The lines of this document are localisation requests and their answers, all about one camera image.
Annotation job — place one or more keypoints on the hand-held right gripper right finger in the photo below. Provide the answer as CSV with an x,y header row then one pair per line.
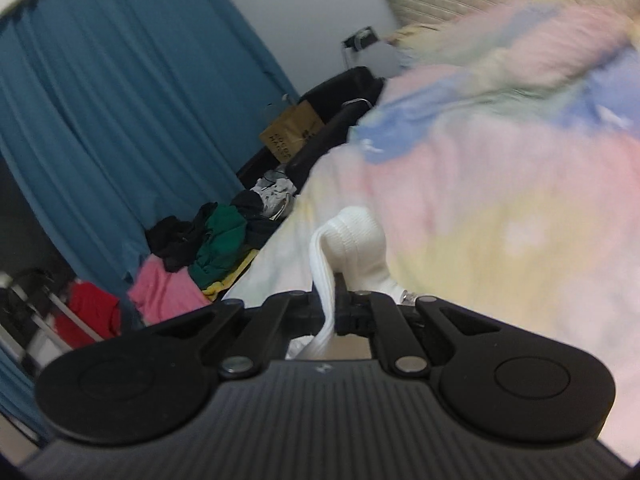
x,y
342,310

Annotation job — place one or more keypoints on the narrow blue curtain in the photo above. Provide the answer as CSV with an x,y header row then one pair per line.
x,y
17,400

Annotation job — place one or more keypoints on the green cloth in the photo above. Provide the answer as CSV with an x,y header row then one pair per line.
x,y
220,245

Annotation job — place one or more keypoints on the wide blue curtain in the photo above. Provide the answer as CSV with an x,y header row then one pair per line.
x,y
115,100

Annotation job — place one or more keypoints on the pastel bed sheet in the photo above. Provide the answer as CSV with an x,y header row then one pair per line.
x,y
500,170

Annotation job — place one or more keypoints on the garment steamer stand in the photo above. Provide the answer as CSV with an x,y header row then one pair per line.
x,y
30,310

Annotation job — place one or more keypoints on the black armchair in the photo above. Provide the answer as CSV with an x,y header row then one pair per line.
x,y
330,105

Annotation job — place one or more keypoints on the white pants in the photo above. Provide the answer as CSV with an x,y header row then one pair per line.
x,y
350,245

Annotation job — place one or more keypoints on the black cloth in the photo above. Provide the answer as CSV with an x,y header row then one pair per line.
x,y
175,240

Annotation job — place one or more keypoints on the pink cloth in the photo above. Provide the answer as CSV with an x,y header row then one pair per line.
x,y
165,290

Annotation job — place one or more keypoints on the dark window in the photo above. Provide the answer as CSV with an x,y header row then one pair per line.
x,y
25,230

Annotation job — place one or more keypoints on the brown paper bag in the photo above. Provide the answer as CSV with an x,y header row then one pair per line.
x,y
290,130

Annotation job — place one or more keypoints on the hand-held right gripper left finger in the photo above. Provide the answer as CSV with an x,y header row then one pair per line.
x,y
306,312

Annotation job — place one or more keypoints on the yellow cloth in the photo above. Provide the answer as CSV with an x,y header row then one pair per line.
x,y
225,285

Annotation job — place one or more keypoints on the white patterned cloth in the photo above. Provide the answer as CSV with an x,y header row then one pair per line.
x,y
272,192

